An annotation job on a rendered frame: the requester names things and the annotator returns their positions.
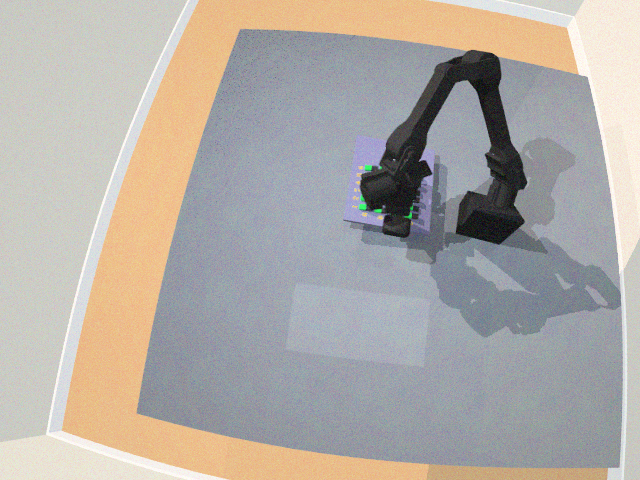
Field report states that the lavender panel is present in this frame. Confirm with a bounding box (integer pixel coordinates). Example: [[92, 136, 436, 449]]
[[343, 135, 435, 236]]

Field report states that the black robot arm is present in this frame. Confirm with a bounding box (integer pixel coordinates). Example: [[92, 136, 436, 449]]
[[360, 50, 527, 212]]

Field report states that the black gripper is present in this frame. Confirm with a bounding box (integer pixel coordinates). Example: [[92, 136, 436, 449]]
[[382, 190, 417, 238]]

